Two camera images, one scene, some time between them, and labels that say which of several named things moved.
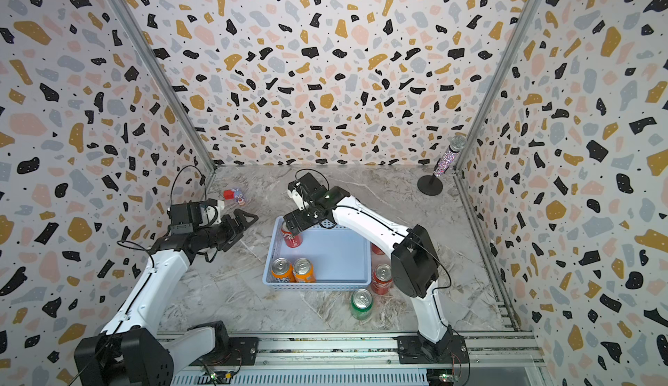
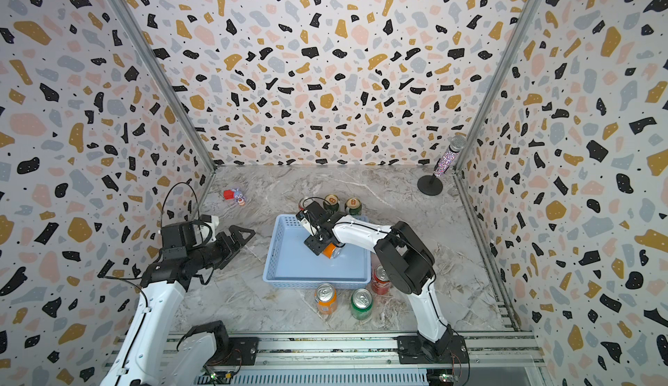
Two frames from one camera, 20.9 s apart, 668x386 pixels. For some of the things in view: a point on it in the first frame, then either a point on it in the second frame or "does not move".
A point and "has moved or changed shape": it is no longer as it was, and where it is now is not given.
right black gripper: (299, 223) -> (310, 245)
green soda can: (361, 303) does not move
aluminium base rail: (484, 349) does not move
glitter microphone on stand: (432, 184) does not move
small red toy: (234, 194) does not move
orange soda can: (303, 271) -> (331, 251)
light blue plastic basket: (340, 258) does not move
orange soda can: (282, 268) -> (325, 298)
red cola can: (382, 279) does not move
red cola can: (291, 241) has moved or changed shape
